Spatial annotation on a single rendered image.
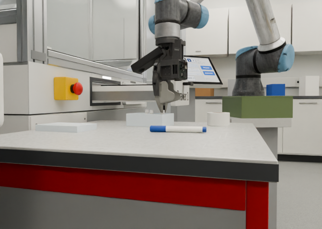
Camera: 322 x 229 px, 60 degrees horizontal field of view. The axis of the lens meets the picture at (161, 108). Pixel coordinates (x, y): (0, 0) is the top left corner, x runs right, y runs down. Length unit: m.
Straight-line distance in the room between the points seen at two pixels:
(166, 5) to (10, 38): 0.44
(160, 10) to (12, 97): 0.48
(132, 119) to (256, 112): 0.63
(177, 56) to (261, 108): 0.61
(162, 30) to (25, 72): 0.39
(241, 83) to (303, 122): 2.89
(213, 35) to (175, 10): 3.69
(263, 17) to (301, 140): 3.12
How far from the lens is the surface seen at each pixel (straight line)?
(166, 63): 0.80
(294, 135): 4.19
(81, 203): 0.50
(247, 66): 1.36
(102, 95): 1.10
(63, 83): 0.90
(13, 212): 0.59
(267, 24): 1.26
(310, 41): 4.65
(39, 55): 0.88
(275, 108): 1.34
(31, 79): 0.85
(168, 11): 0.83
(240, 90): 1.36
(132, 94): 1.05
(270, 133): 1.36
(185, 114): 2.14
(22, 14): 0.89
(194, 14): 0.90
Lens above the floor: 0.84
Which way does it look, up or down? 2 degrees down
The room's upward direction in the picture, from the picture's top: straight up
